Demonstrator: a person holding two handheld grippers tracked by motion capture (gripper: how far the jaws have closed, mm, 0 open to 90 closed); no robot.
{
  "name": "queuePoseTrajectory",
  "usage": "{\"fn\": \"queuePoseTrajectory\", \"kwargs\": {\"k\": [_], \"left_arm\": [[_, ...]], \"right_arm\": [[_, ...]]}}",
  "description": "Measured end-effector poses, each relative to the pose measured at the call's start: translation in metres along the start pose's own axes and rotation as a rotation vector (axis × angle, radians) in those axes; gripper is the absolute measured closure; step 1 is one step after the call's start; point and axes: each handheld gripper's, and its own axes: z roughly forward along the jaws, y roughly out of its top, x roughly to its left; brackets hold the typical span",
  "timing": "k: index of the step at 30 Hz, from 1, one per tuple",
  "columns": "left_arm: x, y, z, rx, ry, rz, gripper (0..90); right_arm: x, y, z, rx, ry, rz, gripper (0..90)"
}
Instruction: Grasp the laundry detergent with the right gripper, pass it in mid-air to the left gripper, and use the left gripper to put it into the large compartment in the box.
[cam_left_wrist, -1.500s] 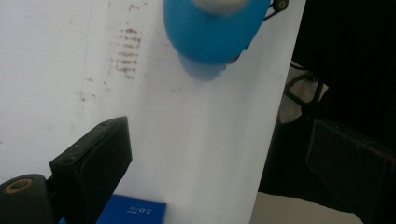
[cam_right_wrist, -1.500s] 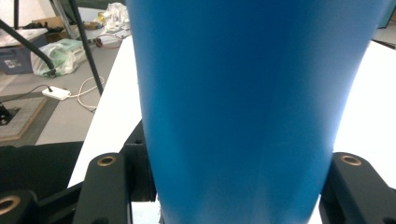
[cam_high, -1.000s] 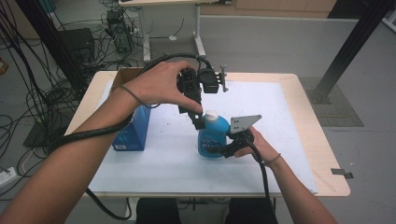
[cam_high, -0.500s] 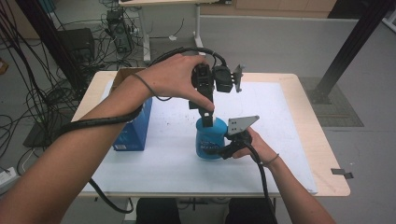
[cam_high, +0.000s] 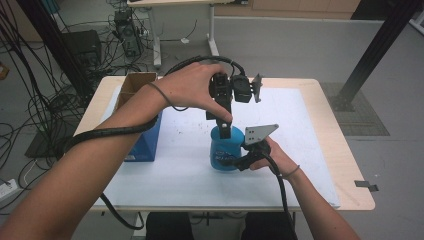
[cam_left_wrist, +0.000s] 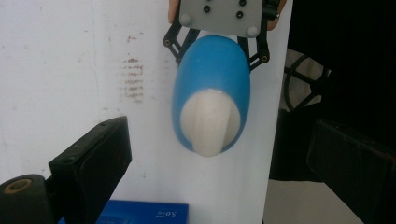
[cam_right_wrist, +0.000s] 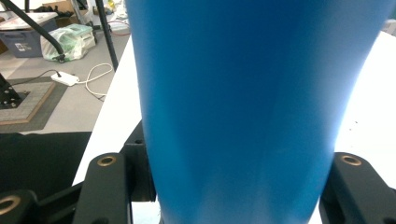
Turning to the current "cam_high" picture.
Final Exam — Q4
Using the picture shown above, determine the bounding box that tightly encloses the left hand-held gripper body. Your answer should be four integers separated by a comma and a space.
205, 72, 264, 122

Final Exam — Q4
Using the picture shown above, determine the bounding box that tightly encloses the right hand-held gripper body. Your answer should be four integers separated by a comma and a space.
234, 123, 281, 172

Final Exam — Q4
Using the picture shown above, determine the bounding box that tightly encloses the blue bottle with white cap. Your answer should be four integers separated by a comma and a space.
209, 124, 247, 173

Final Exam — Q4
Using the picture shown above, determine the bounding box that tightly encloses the person's right hand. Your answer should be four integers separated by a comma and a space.
249, 135, 301, 180

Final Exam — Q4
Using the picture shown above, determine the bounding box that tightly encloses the person's left hand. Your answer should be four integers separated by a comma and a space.
155, 62, 234, 124

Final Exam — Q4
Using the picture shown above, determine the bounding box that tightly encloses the white table mat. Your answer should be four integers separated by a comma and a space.
94, 85, 341, 210

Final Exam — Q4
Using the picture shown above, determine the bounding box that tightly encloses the black band on right wrist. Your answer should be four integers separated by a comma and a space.
278, 164, 301, 179

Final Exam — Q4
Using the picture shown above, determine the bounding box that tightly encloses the black band on wrist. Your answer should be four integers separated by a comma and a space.
147, 81, 190, 112
278, 164, 301, 179

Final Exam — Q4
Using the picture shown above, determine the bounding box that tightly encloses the black band on left wrist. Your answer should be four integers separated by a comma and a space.
147, 81, 190, 112

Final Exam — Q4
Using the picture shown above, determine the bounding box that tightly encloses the person's right leg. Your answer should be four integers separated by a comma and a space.
240, 211, 296, 240

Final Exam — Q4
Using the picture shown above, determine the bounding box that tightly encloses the person's leg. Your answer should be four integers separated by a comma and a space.
145, 211, 192, 240
240, 211, 296, 240

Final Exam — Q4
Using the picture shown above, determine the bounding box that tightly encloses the blue cardboard box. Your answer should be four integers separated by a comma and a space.
112, 71, 164, 163

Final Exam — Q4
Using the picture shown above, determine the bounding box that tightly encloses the person's left leg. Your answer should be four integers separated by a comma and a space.
145, 211, 192, 240

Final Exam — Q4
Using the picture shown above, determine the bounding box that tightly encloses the light wooden table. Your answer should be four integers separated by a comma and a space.
72, 75, 377, 213

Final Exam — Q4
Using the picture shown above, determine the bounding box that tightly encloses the white desk with metal legs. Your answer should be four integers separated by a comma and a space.
127, 0, 250, 70

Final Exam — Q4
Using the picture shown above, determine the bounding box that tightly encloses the grey floor mat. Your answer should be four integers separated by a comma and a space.
319, 82, 391, 137

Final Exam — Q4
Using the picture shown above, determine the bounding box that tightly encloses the grey tape strip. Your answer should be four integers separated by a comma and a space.
353, 179, 380, 193

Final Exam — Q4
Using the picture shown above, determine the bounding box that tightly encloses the black computer tower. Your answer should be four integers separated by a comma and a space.
113, 8, 145, 58

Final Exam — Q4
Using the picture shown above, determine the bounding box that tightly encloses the black equipment box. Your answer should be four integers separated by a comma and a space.
61, 29, 103, 68

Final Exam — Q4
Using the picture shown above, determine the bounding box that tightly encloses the white power strip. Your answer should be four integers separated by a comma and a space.
0, 178, 20, 203

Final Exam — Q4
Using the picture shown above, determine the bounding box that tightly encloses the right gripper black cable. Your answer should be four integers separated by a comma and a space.
260, 150, 300, 240

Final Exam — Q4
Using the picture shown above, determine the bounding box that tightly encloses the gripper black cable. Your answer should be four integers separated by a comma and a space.
61, 54, 247, 231
260, 150, 300, 240

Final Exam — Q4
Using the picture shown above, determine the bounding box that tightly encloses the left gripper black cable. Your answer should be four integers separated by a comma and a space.
61, 54, 247, 231

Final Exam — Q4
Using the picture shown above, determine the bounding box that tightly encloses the black metal frame post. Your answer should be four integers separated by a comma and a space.
329, 0, 424, 113
15, 0, 92, 98

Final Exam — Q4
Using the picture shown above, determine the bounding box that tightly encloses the black floor base plate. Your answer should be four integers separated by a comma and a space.
24, 129, 69, 160

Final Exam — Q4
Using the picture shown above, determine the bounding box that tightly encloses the tangle of black floor cables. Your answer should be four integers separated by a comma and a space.
0, 0, 158, 216

